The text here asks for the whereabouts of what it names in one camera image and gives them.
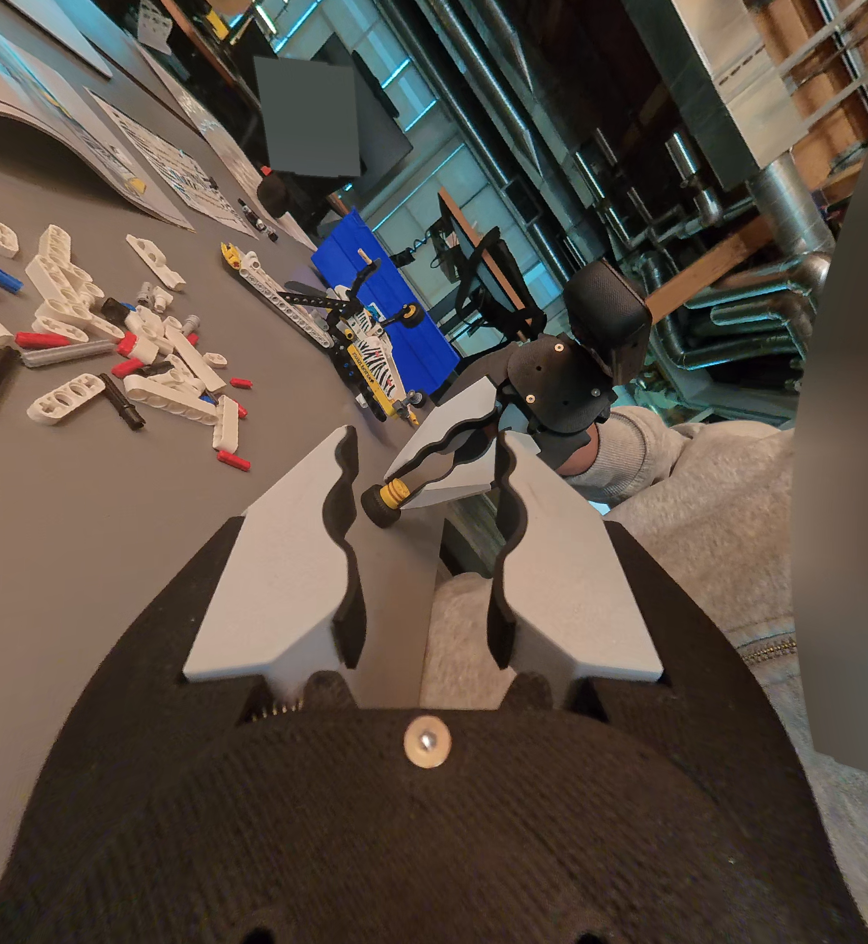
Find black lego tyre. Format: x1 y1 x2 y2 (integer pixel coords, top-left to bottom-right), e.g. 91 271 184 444
360 487 403 530

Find white angled lego beam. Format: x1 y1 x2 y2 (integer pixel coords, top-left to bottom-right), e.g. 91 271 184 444
25 225 108 320

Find lego instruction booklet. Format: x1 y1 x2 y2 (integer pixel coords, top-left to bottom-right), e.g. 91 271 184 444
0 11 197 231

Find blue plastic bin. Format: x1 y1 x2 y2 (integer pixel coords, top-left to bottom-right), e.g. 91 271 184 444
310 210 462 399

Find zebra striped sticker sheet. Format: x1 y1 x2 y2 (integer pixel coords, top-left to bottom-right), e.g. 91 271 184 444
84 88 263 242

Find white lego bracket piece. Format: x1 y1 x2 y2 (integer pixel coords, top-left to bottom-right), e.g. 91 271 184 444
126 235 186 291

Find pile of dark lego parts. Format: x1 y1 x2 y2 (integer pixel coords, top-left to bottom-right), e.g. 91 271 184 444
238 166 292 242

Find lego airplane model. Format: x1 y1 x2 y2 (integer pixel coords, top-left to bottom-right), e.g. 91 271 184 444
220 242 429 427

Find person's right forearm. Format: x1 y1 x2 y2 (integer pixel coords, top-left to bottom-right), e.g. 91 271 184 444
563 404 682 506

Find person's right hand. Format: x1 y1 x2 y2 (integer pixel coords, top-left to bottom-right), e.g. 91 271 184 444
555 430 602 479

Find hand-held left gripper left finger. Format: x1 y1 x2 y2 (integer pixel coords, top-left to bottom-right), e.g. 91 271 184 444
182 424 369 687

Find printed white paper sheet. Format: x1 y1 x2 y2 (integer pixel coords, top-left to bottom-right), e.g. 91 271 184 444
135 44 318 252

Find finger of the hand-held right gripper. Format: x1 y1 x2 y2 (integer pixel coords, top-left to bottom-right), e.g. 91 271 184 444
384 376 503 482
403 430 506 510

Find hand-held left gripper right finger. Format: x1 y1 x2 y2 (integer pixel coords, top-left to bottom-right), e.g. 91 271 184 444
489 431 665 710

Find scattered small lego pieces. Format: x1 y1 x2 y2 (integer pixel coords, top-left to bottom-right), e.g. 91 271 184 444
0 210 253 473

